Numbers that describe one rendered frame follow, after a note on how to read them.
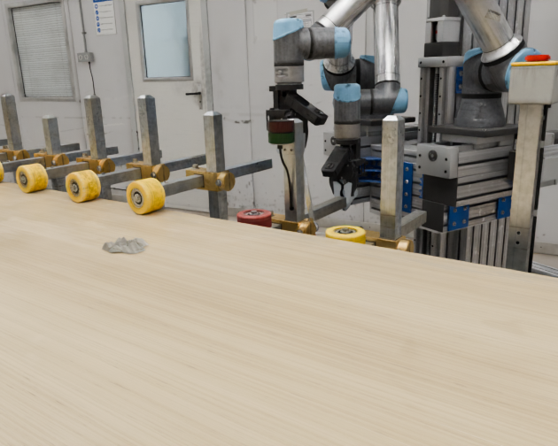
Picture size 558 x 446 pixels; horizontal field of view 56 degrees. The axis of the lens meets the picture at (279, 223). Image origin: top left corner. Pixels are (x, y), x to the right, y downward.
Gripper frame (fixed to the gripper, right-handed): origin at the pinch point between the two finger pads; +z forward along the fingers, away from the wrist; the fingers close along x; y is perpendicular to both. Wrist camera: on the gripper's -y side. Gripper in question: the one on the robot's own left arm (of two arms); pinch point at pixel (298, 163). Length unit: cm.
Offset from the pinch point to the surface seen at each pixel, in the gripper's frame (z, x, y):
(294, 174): 0.2, 12.4, -7.3
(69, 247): 9, 58, 15
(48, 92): -11, -210, 454
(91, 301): 9, 72, -11
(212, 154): -2.9, 12.4, 18.4
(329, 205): 13.2, -10.4, -3.5
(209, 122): -11.1, 12.4, 18.6
